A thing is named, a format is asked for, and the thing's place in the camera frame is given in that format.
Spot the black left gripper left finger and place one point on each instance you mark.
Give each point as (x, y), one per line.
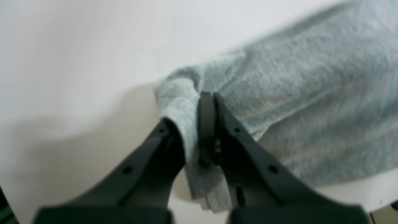
(135, 192)

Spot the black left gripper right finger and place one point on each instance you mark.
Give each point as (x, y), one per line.
(262, 190)

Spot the grey T-shirt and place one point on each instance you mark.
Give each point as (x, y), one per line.
(320, 95)

